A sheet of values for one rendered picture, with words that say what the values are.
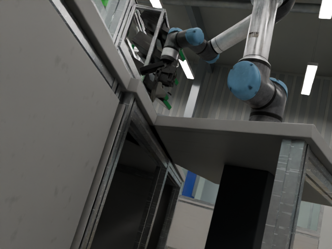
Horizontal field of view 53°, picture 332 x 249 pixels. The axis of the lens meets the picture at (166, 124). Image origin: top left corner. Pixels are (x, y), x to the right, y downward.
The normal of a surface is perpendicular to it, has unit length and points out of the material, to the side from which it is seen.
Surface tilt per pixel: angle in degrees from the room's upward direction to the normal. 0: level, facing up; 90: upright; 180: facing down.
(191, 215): 90
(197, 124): 90
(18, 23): 90
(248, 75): 98
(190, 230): 90
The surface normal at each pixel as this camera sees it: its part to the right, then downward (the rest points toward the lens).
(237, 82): -0.70, -0.23
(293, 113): -0.27, -0.32
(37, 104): 0.96, 0.23
